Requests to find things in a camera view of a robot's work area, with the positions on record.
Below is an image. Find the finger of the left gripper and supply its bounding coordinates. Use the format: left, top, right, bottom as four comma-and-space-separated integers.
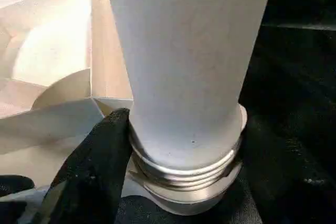
0, 175, 35, 198

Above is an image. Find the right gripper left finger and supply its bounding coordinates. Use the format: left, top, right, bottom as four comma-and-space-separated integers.
34, 107, 133, 224

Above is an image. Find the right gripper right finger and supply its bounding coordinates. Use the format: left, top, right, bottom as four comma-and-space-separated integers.
236, 116, 336, 224

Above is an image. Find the white plastic table top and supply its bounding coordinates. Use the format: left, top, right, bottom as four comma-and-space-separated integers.
0, 0, 249, 216

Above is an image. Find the white plastic table leg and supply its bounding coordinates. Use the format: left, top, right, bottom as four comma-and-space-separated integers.
103, 0, 276, 190

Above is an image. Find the black mat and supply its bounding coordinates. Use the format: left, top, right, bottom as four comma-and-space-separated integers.
0, 0, 336, 224

